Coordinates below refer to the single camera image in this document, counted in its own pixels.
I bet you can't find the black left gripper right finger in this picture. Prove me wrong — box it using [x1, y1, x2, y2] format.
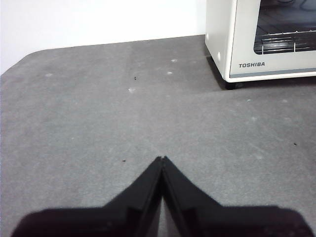
[161, 155, 314, 237]

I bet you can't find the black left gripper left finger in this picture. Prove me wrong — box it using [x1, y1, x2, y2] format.
[9, 156, 164, 237]

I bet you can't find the glass oven door beige handle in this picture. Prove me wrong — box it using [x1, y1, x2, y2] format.
[229, 0, 316, 79]

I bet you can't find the white Toshiba toaster oven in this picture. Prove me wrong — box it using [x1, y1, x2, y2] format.
[204, 0, 316, 90]

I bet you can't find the metal oven wire rack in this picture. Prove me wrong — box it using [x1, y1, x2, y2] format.
[255, 29, 316, 54]

